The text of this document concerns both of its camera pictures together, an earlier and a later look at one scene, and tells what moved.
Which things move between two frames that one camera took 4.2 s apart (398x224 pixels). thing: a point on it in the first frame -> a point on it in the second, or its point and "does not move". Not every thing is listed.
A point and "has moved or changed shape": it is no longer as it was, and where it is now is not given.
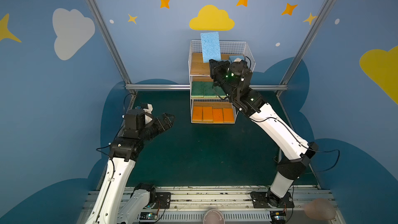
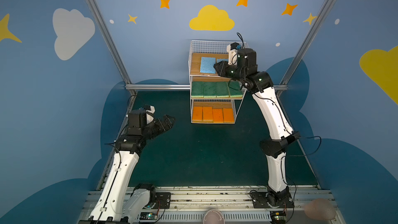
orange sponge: x=217 y=115 does not move
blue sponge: x=210 y=46 has moved or changed shape
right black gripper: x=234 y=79 -> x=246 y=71
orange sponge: x=197 y=113 does not move
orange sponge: x=228 y=116 does not move
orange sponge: x=208 y=114 does not move
